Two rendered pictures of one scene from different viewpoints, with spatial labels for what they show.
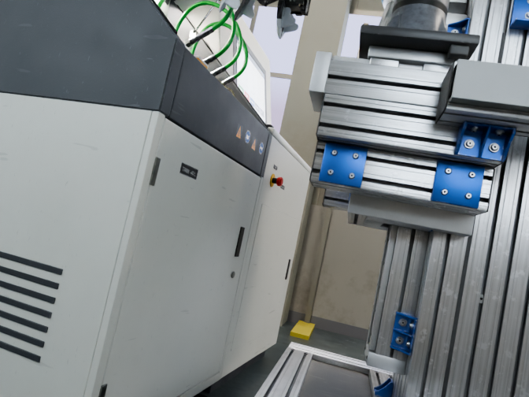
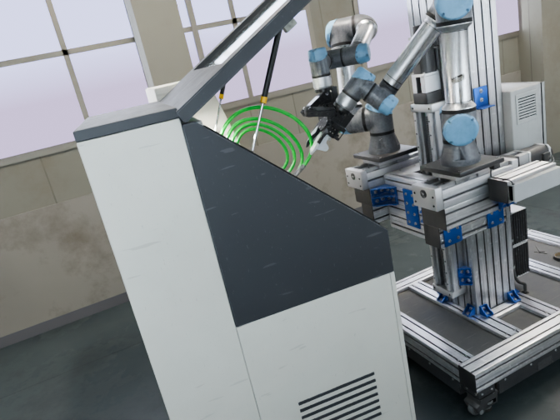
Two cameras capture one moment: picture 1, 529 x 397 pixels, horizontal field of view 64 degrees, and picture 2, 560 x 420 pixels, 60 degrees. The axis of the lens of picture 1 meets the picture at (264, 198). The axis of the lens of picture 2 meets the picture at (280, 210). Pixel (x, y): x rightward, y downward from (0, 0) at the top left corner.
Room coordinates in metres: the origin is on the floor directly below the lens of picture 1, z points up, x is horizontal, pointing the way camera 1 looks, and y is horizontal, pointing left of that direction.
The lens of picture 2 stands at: (-0.24, 1.38, 1.58)
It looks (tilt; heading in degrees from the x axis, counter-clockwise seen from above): 17 degrees down; 326
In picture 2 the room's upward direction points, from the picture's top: 12 degrees counter-clockwise
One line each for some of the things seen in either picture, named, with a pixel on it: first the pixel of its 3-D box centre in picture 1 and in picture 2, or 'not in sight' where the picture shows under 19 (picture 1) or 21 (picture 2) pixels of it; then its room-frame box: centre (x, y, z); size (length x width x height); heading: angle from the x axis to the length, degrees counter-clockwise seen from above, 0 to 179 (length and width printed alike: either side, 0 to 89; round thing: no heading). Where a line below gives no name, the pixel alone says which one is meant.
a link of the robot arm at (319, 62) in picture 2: not in sight; (318, 62); (1.28, 0.04, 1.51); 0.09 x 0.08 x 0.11; 122
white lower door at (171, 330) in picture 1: (197, 274); not in sight; (1.18, 0.14, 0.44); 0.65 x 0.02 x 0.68; 161
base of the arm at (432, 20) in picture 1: (415, 33); (459, 149); (0.89, -0.25, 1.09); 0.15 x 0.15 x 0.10
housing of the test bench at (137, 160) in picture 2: not in sight; (172, 275); (1.74, 0.70, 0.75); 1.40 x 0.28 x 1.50; 161
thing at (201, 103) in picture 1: (225, 125); not in sight; (1.18, 0.15, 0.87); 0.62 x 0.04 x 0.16; 161
